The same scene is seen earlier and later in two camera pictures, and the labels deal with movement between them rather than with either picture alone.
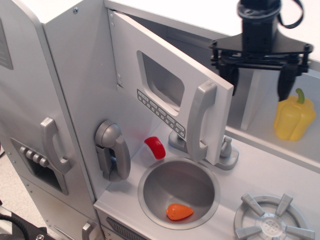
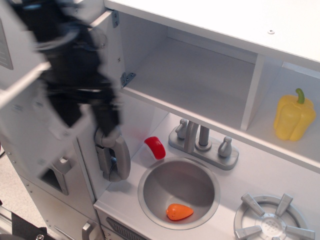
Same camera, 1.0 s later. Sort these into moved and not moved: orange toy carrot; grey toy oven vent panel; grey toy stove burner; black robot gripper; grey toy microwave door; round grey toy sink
Moved: black robot gripper; grey toy microwave door
Not moved: orange toy carrot; grey toy oven vent panel; grey toy stove burner; round grey toy sink
